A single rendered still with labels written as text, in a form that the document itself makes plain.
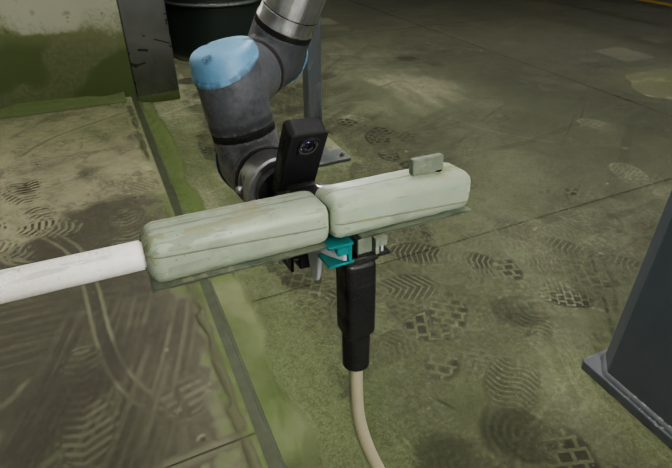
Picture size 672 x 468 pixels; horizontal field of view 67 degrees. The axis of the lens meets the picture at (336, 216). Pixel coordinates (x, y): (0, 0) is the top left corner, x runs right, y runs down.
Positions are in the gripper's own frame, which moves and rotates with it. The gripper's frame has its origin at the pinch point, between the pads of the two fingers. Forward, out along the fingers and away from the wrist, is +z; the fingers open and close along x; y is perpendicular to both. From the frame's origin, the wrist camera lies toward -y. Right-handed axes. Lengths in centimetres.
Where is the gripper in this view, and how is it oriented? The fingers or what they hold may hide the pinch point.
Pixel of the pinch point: (357, 240)
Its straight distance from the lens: 48.4
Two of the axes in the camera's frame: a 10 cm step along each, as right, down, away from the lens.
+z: 4.5, 3.6, -8.2
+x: -8.9, 1.9, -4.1
